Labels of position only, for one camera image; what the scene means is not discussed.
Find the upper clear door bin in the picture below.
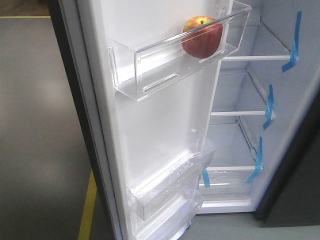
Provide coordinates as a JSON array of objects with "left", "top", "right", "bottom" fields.
[{"left": 108, "top": 0, "right": 252, "bottom": 102}]

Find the clear door bin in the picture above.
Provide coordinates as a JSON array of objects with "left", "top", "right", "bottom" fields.
[
  {"left": 128, "top": 138, "right": 215, "bottom": 221},
  {"left": 108, "top": 0, "right": 252, "bottom": 102},
  {"left": 132, "top": 184, "right": 204, "bottom": 240}
]

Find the lower clear door bin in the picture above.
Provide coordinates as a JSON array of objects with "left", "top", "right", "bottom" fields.
[{"left": 132, "top": 184, "right": 204, "bottom": 240}]

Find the red yellow apple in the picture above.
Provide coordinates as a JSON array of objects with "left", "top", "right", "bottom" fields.
[{"left": 181, "top": 15, "right": 223, "bottom": 59}]

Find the fridge door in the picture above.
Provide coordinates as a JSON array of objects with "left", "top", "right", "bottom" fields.
[{"left": 48, "top": 0, "right": 252, "bottom": 240}]

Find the middle clear door bin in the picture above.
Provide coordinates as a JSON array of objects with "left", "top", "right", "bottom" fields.
[{"left": 128, "top": 138, "right": 215, "bottom": 221}]

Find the dark grey fridge body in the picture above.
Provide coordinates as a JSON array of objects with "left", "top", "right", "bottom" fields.
[{"left": 199, "top": 0, "right": 320, "bottom": 219}]

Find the clear crisper drawer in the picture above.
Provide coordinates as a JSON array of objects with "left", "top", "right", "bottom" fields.
[{"left": 198, "top": 165, "right": 255, "bottom": 202}]

